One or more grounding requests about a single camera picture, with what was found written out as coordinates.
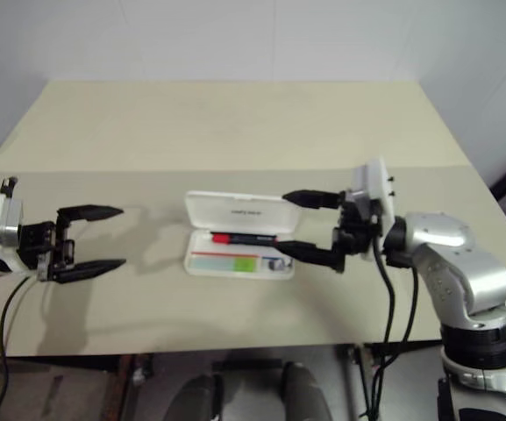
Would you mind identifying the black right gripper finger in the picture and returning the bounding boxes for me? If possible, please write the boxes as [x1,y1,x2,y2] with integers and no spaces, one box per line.
[274,239,346,275]
[282,188,341,211]

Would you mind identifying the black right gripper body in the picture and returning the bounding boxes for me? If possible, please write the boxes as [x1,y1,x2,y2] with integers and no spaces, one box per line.
[331,189,385,259]

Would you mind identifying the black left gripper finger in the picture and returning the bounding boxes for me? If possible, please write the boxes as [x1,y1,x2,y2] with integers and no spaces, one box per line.
[55,203,125,226]
[50,259,128,284]

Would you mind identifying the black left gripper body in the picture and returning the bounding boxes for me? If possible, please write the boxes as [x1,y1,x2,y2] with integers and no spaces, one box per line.
[17,210,78,282]

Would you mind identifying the red and black marker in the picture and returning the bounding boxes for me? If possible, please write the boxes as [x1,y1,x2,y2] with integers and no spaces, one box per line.
[210,232,281,246]

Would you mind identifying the white plastic pencil case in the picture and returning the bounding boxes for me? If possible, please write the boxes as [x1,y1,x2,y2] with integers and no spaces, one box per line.
[182,189,302,278]

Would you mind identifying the thin red-brown stick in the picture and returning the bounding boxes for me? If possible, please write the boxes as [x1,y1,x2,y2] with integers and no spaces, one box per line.
[190,251,263,260]

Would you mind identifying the metal table leg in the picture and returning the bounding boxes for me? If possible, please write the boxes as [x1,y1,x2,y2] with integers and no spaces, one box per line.
[120,353,156,421]
[342,344,383,421]

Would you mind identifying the dark rounded shape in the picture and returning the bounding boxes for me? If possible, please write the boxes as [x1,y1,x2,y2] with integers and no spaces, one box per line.
[280,360,331,421]
[175,371,228,421]

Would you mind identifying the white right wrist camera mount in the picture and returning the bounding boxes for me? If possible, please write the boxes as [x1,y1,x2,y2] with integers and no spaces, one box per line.
[350,157,397,263]

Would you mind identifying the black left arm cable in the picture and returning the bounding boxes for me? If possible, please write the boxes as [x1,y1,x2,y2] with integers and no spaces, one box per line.
[0,276,35,421]

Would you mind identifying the black table frame bar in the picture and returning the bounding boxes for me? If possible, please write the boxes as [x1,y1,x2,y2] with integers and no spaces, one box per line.
[0,353,153,372]

